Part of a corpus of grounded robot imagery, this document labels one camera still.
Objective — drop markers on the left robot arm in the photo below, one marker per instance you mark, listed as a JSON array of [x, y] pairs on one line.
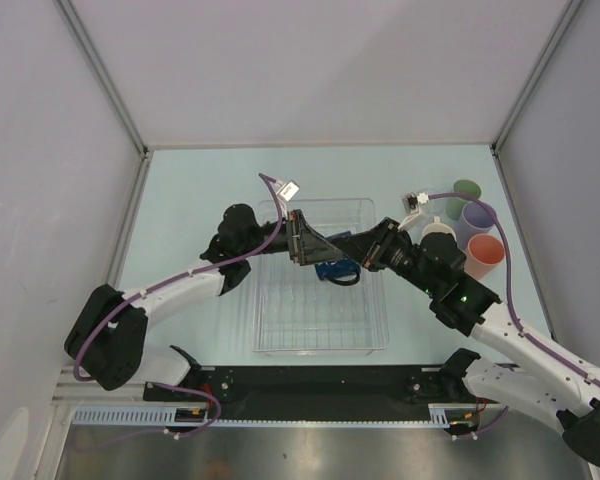
[[107, 341]]

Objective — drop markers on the left aluminium frame post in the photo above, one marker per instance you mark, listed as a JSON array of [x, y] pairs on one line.
[[84, 42]]

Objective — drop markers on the lavender plastic cup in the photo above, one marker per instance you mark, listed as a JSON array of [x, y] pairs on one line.
[[473, 220]]

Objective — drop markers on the dark blue ceramic mug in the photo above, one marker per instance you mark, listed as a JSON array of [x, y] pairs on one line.
[[344, 272]]

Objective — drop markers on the aluminium frame post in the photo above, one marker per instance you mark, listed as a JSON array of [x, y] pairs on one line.
[[557, 36], [84, 42]]

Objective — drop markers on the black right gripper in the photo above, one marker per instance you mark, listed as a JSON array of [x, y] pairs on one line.
[[367, 252]]

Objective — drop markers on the light green plastic cup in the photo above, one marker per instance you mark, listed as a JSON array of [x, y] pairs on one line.
[[467, 189]]

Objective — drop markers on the right aluminium frame post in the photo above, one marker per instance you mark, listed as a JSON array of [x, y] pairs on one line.
[[557, 36]]

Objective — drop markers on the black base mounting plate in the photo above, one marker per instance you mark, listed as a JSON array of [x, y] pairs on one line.
[[340, 389]]

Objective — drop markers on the pink plastic cup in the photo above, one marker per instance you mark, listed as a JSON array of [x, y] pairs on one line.
[[484, 253]]

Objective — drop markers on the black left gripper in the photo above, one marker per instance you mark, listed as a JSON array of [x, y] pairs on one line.
[[307, 245]]

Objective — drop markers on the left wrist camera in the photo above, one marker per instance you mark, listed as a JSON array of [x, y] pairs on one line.
[[285, 192]]

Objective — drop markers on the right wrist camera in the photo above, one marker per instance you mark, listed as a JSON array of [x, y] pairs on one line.
[[413, 204]]

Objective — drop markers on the white ceramic mug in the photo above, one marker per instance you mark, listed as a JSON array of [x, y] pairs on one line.
[[437, 226]]

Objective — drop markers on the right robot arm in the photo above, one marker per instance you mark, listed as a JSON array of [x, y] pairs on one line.
[[557, 386]]

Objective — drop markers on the white slotted cable duct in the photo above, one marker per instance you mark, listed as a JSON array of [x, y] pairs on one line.
[[172, 417]]

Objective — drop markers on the white wire dish rack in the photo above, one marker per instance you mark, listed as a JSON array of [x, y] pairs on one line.
[[294, 312]]

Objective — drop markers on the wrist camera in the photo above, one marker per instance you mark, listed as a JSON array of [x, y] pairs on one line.
[[285, 192], [413, 204]]

